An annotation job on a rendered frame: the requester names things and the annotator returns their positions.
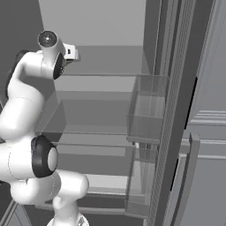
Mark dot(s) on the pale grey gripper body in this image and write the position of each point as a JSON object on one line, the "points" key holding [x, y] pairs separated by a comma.
{"points": [[77, 55]]}

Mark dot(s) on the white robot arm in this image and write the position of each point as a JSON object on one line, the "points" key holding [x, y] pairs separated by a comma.
{"points": [[23, 117]]}

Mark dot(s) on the grey fridge cabinet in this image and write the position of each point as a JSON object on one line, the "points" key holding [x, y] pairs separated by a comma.
{"points": [[97, 26]]}

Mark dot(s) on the glass fridge shelf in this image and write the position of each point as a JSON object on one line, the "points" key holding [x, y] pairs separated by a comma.
{"points": [[94, 117], [103, 200], [97, 154]]}

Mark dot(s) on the clear fridge door bin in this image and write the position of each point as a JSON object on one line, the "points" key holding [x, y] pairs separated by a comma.
{"points": [[141, 188], [147, 117]]}

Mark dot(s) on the grey fridge door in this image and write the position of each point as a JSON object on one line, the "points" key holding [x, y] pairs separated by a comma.
{"points": [[206, 88]]}

